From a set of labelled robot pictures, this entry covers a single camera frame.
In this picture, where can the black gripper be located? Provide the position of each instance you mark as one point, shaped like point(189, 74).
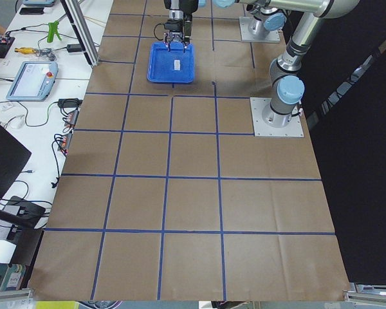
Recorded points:
point(174, 27)

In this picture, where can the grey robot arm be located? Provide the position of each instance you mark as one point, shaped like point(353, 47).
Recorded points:
point(263, 21)
point(288, 89)

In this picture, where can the blue plastic tray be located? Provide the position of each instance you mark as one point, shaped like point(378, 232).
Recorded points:
point(161, 64)

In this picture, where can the black power adapter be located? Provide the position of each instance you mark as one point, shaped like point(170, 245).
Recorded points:
point(73, 48)

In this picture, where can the teach pendant tablet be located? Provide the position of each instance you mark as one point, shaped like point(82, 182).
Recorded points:
point(33, 81)

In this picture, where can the yellow tool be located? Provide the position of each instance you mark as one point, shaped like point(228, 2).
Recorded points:
point(25, 50)

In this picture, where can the black monitor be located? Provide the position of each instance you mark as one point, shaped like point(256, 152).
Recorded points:
point(13, 158)

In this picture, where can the aluminium frame post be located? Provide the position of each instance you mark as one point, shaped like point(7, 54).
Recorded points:
point(79, 26)

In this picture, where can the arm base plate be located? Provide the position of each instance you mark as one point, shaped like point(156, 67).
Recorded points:
point(253, 30)
point(266, 123)

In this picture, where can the green handled reach grabber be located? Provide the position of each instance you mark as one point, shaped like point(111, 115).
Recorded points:
point(53, 31)

